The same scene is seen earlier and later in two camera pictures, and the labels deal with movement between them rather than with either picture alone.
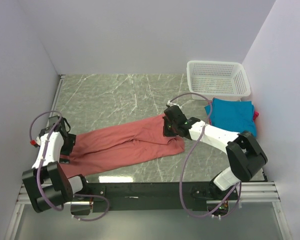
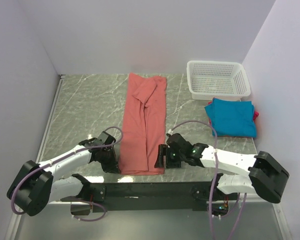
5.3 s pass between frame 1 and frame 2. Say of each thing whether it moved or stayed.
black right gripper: moved
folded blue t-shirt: stayed
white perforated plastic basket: stayed
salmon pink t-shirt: moved
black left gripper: moved
